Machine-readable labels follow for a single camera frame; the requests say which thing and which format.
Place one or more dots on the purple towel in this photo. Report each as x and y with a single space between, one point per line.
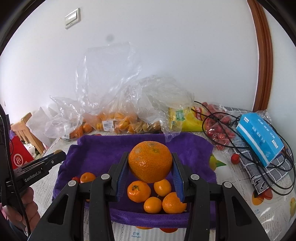
104 153

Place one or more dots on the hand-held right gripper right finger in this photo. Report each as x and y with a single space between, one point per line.
178 178

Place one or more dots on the person's left hand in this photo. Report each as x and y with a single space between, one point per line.
31 208

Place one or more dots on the small orange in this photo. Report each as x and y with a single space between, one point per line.
162 187

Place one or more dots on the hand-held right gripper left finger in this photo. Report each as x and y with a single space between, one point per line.
122 178

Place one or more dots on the labelled clear bag of oranges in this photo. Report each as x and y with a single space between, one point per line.
120 124

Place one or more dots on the clear bag of cherry tomatoes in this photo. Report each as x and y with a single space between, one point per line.
217 132

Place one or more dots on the large orange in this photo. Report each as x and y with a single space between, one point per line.
87 177
150 162

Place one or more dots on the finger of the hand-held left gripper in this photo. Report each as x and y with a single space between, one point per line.
53 158

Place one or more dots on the yellow printed plastic bag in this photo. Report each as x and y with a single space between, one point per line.
187 120

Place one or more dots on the wooden chair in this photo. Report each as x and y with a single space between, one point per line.
25 129

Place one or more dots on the white plastic bag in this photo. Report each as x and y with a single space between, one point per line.
39 122

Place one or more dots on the clear bag of dark oranges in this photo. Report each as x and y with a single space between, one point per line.
78 132

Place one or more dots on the blue tissue pack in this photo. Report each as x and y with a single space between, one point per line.
259 136

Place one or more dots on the patterned white tablecloth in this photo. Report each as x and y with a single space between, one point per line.
231 208

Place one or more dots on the red paper bag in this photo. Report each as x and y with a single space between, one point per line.
20 155

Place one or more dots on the red cherry tomato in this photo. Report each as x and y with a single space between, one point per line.
235 158
75 179

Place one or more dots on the brown wooden door frame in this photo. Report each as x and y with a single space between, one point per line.
263 58

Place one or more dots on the white light switch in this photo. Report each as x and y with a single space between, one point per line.
72 18

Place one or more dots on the clear bag of yellow kumquats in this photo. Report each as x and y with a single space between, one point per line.
150 126

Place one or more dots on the grey checkered cloth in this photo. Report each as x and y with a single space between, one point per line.
261 176

